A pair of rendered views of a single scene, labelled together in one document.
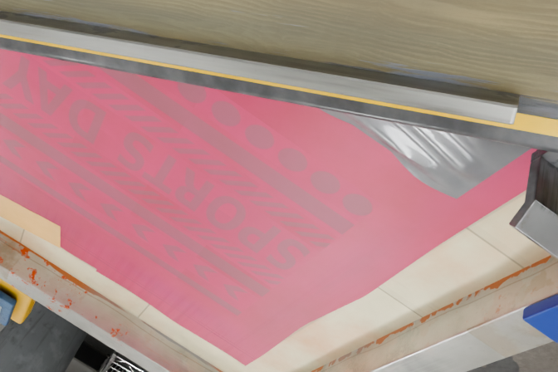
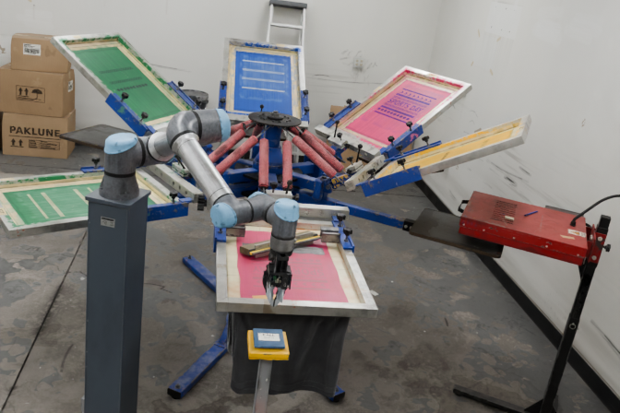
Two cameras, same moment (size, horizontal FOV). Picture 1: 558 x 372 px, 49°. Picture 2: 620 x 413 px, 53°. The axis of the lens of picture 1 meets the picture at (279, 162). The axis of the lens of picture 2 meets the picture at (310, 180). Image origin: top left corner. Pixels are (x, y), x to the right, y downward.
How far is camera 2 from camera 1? 2.84 m
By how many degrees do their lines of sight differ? 118
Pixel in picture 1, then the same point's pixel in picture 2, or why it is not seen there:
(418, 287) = (339, 265)
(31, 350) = not seen: outside the picture
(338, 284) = (332, 272)
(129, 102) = not seen: hidden behind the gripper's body
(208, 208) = (302, 272)
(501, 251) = (337, 257)
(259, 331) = (338, 291)
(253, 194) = (305, 266)
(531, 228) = (324, 232)
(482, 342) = (349, 255)
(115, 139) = not seen: hidden behind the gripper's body
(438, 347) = (348, 259)
